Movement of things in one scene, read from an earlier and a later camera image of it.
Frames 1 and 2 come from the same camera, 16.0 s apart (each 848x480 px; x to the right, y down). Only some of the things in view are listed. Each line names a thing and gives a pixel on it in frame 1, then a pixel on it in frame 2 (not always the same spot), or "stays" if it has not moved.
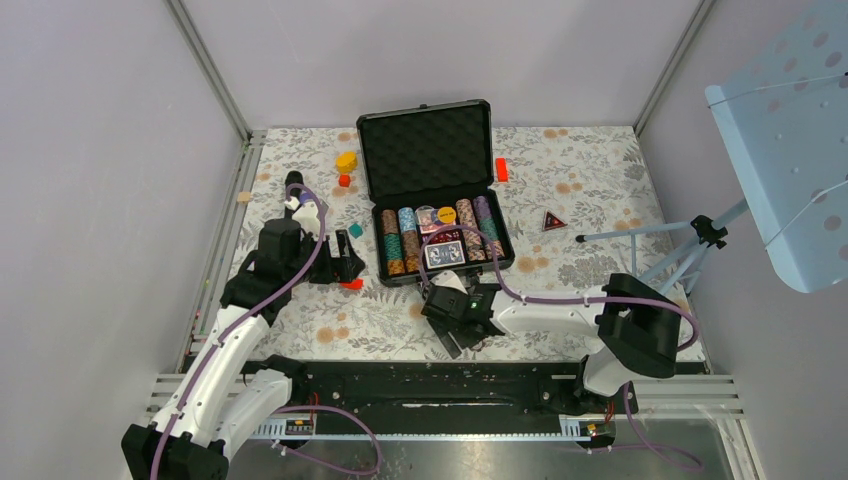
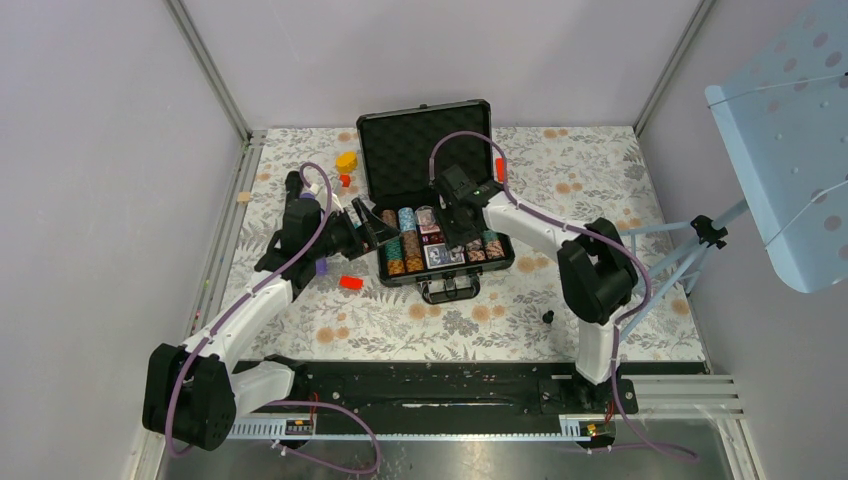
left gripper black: [343, 268] to [366, 236]
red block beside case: [502, 169] stays
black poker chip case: [430, 172] stays
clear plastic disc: [425, 216] stays
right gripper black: [464, 340] to [452, 239]
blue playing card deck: [444, 254] stays
